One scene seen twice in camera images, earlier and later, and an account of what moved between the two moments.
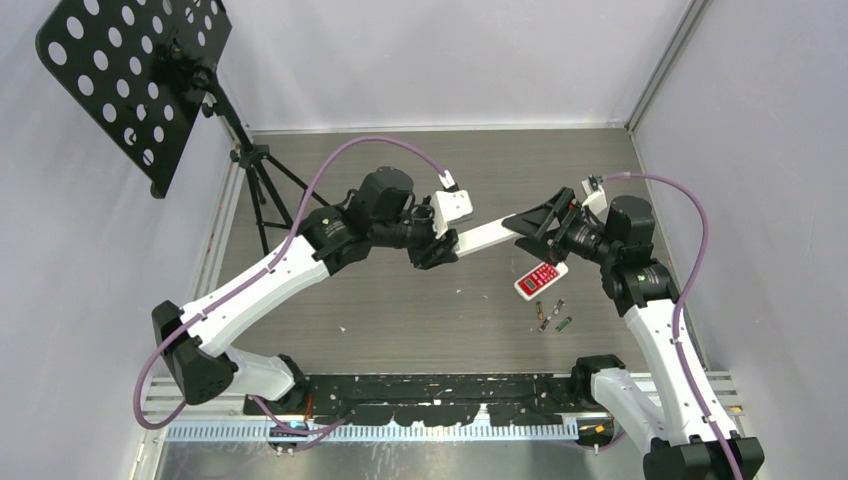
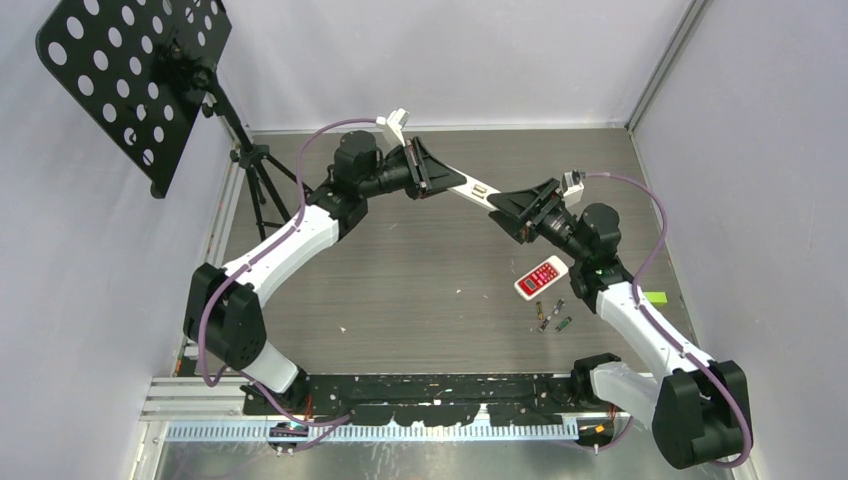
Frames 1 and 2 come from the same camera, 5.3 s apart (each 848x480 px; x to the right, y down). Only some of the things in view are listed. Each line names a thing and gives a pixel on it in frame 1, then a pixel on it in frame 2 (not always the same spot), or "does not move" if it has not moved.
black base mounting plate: (519, 399) does not move
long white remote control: (486, 236) → (473, 190)
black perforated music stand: (145, 69) does not move
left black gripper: (433, 251) → (427, 175)
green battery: (563, 324) does not move
